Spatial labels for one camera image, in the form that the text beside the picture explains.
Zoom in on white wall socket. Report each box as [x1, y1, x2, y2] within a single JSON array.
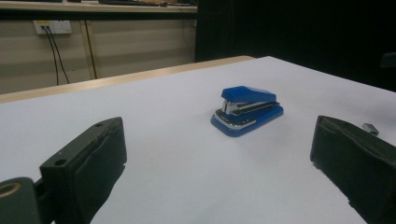
[[33, 20, 73, 35]]

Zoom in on black curtain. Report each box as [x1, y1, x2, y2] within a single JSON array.
[[195, 0, 396, 92]]

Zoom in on white table sheet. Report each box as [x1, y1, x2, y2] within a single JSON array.
[[0, 55, 396, 224]]

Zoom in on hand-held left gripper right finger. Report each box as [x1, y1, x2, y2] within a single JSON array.
[[309, 115, 396, 224]]

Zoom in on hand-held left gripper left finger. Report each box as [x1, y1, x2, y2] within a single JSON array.
[[39, 117, 128, 224]]

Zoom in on black wall cable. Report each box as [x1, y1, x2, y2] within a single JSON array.
[[43, 25, 60, 86], [47, 25, 71, 85]]

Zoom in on blue stapler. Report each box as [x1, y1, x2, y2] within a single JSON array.
[[210, 85, 285, 138]]

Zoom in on wooden table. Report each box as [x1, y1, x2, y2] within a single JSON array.
[[0, 55, 256, 105]]

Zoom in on wall ledge with black edge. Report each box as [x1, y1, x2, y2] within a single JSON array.
[[0, 0, 199, 21]]

